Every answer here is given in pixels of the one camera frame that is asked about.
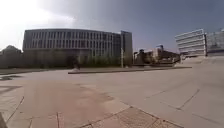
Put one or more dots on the white tiered building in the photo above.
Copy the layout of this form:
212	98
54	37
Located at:
191	42

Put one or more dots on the low brown buildings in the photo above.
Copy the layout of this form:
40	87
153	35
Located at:
156	56

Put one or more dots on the large curved grey building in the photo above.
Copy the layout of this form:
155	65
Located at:
73	41

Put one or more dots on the glass building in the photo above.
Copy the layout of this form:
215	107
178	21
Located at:
215	42

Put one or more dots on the pale pole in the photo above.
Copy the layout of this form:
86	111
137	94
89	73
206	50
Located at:
122	57

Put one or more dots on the pale paved plaza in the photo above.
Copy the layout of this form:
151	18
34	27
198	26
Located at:
140	90

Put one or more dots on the low raised kerb island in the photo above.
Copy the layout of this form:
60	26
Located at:
133	69

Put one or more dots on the row of trees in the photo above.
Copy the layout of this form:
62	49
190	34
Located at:
50	60

